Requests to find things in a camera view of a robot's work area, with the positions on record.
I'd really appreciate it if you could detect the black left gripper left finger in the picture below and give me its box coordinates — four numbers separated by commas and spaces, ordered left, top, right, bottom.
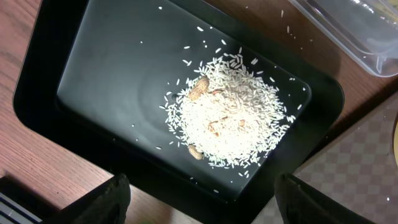
43, 174, 131, 224

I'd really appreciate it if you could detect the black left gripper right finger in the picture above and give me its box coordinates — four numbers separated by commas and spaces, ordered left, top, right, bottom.
274, 172, 373, 224

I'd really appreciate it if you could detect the black waste tray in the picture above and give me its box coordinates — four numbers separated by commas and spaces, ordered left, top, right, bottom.
13, 0, 344, 223

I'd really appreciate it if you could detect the dark brown serving tray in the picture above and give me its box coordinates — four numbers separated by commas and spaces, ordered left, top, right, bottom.
254, 94, 397, 223

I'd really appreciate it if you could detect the peanut shell lower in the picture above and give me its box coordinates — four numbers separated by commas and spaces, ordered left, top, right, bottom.
187, 144, 204, 160

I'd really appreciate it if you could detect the peanut shell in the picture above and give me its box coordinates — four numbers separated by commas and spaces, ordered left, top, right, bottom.
188, 76, 210, 101
187, 144, 204, 160

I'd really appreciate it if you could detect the pile of white rice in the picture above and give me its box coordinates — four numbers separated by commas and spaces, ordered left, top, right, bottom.
159, 47, 307, 178

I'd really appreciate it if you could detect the yellow plate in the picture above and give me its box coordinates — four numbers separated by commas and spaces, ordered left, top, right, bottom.
392, 117, 398, 164

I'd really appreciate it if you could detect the peanut shell upper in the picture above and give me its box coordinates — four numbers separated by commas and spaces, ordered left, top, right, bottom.
188, 76, 210, 101

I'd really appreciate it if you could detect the clear plastic bin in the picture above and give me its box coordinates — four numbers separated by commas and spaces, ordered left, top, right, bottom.
289, 0, 397, 78

